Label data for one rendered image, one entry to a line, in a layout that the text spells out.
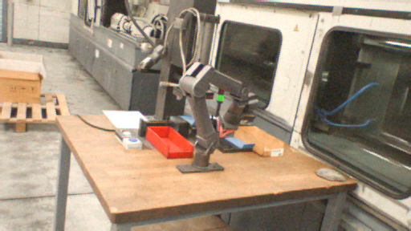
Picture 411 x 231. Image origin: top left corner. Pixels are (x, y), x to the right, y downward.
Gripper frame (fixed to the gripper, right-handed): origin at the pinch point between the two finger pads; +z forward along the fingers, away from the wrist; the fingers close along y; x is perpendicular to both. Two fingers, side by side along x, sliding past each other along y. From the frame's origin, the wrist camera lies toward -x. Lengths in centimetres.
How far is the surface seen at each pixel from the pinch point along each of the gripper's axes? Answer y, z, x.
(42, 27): 793, 520, 26
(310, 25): 53, -33, -58
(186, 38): 48, -15, 11
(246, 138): 7.8, 11.5, -22.4
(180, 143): 3.6, 12.6, 14.4
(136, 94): 255, 218, -56
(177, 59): 47.9, -1.0, 10.8
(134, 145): 1.5, 13.1, 36.1
